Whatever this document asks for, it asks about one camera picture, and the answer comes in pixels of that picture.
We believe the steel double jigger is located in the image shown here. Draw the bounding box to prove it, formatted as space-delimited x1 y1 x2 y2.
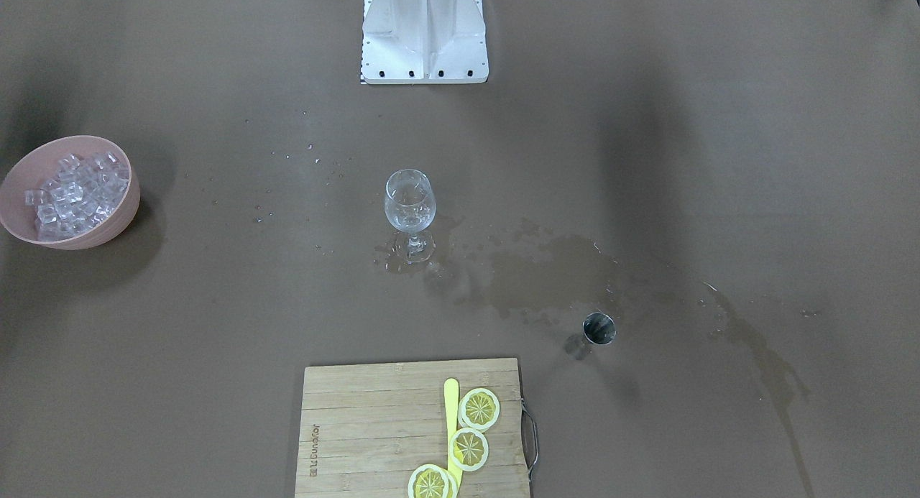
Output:
582 312 617 346

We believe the clear wine glass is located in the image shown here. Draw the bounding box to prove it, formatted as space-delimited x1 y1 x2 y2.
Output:
384 170 437 264

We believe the pink bowl of ice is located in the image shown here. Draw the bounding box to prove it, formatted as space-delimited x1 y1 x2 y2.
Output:
2 135 141 250

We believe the yellow plastic knife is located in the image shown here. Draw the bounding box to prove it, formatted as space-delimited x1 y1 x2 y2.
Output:
443 378 463 484

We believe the lemon slice far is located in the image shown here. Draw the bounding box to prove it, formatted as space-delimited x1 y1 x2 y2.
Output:
458 387 502 433

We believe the lemon slice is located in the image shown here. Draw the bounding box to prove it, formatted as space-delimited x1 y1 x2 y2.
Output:
447 427 490 472
405 464 458 498
458 387 502 433

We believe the lemon slice middle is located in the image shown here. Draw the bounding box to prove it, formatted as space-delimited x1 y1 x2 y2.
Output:
447 427 490 472

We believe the bamboo cutting board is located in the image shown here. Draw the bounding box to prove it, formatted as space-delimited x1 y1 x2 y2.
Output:
295 358 531 497

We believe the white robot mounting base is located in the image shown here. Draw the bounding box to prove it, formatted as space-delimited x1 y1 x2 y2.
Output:
359 0 489 85

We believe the lemon slice near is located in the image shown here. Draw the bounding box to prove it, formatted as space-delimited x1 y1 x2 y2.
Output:
405 464 458 498

